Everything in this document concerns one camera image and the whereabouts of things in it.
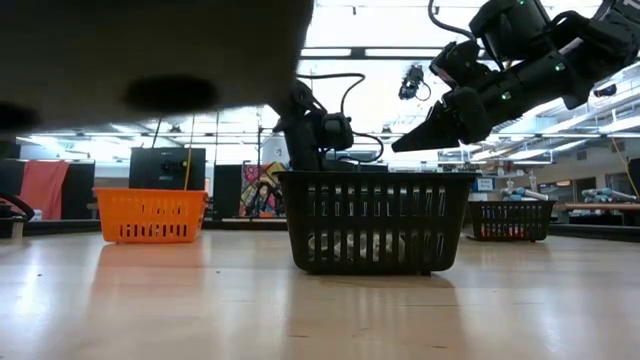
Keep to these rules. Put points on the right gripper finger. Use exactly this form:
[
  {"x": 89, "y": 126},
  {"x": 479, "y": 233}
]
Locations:
[
  {"x": 430, "y": 130},
  {"x": 435, "y": 146}
]

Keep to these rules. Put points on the black slotted plastic basket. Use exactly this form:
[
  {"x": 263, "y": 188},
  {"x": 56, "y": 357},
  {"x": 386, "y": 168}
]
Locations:
[
  {"x": 510, "y": 215},
  {"x": 375, "y": 220}
]

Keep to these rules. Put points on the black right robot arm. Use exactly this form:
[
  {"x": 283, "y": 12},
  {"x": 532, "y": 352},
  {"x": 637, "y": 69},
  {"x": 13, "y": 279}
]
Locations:
[{"x": 600, "y": 40}]

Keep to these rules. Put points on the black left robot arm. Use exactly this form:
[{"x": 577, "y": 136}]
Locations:
[{"x": 300, "y": 100}]

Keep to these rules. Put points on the colourful patterned quilt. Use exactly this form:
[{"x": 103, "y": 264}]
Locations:
[{"x": 255, "y": 175}]

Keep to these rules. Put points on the blue and white sign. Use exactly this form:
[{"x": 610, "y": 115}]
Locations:
[{"x": 484, "y": 185}]

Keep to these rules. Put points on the black upright panel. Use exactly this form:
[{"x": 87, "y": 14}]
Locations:
[{"x": 227, "y": 192}]

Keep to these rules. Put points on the pale blue roll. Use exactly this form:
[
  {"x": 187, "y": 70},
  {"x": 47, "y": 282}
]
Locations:
[
  {"x": 607, "y": 194},
  {"x": 525, "y": 193}
]

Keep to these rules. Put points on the wooden background table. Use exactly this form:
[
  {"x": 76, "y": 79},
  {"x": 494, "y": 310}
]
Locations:
[{"x": 600, "y": 206}]

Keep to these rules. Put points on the black equipment box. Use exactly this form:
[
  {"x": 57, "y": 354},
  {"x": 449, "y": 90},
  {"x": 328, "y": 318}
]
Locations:
[{"x": 150, "y": 167}]

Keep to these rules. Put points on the orange slotted plastic basket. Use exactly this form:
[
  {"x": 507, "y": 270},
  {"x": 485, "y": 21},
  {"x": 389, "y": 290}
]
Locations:
[{"x": 150, "y": 210}]

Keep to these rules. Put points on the large blurred dark object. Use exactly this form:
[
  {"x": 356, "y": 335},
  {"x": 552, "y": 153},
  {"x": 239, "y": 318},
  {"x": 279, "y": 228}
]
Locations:
[{"x": 150, "y": 40}]

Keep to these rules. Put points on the black partition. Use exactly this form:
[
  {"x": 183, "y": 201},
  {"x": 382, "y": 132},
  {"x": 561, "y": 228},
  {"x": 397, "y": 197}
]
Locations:
[{"x": 82, "y": 190}]

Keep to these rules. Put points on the red hanging cloth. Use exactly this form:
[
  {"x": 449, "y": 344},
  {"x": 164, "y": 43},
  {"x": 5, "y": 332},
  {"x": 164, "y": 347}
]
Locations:
[{"x": 45, "y": 190}]

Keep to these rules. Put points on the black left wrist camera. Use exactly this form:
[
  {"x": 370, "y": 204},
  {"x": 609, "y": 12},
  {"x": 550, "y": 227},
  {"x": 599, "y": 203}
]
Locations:
[{"x": 337, "y": 132}]

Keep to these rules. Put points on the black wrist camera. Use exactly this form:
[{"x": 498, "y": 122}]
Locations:
[
  {"x": 337, "y": 132},
  {"x": 457, "y": 65}
]

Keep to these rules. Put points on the black overhead camera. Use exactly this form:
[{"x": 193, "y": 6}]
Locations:
[{"x": 411, "y": 82}]

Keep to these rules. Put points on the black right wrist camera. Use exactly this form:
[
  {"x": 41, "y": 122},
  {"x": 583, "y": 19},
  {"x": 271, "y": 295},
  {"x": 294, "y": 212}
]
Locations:
[{"x": 457, "y": 65}]

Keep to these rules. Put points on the black aluminium table frame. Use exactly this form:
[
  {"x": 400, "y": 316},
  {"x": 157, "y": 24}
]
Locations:
[{"x": 235, "y": 225}]

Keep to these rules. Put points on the black overhead frame beam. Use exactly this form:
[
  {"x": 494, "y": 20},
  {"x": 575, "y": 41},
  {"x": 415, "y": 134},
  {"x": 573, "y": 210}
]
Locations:
[{"x": 357, "y": 52}]

